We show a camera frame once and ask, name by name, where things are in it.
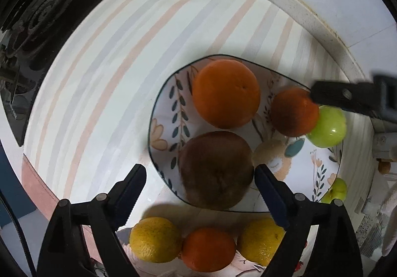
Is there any brown kiwi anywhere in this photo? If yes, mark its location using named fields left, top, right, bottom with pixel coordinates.
left=178, top=131, right=255, bottom=211

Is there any small green apple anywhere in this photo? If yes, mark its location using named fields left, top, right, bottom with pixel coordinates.
left=321, top=177, right=348, bottom=205

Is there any striped table mat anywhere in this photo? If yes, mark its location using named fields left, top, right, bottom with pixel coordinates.
left=21, top=0, right=376, bottom=277

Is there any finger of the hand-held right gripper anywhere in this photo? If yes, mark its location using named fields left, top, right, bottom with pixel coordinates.
left=311, top=79, right=380, bottom=117

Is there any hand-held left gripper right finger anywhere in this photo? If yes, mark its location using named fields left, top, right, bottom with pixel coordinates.
left=254, top=164, right=363, bottom=277

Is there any black cable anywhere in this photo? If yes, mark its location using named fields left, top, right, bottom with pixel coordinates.
left=0, top=188, right=35, bottom=277

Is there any black glass gas stove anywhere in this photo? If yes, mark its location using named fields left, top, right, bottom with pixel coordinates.
left=0, top=0, right=136, bottom=147

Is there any large green apple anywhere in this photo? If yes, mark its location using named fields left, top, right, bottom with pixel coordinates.
left=306, top=105, right=347, bottom=148

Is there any medium orange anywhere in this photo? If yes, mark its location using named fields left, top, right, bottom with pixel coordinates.
left=181, top=227, right=237, bottom=273

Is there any yellow lemon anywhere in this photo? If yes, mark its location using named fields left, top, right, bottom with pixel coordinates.
left=130, top=217, right=183, bottom=263
left=237, top=218, right=286, bottom=267

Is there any patterned grey cloth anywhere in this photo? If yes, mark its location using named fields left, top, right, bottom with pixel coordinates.
left=356, top=184, right=397, bottom=259

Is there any floral ceramic plate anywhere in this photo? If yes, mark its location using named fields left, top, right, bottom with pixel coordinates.
left=147, top=54, right=343, bottom=214

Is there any small dark orange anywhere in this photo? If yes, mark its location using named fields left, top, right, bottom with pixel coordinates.
left=270, top=88, right=320, bottom=137

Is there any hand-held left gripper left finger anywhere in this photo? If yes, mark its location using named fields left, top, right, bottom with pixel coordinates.
left=36, top=164, right=147, bottom=277

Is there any large orange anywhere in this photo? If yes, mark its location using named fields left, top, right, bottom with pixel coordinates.
left=192, top=60, right=261, bottom=129

